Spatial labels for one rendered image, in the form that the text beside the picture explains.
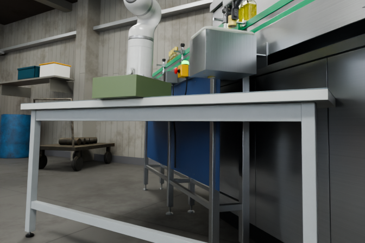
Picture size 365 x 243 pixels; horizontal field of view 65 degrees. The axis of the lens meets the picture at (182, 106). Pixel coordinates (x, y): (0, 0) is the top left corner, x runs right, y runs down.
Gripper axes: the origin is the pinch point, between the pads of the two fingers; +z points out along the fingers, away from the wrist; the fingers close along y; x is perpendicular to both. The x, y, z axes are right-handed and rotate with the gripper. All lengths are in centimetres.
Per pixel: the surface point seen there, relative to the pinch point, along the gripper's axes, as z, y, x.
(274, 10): -0.8, -10.4, -13.2
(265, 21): 1.8, -4.5, -13.7
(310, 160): 57, -34, -7
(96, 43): -108, 449, 23
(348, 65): 23.9, -28.1, -31.8
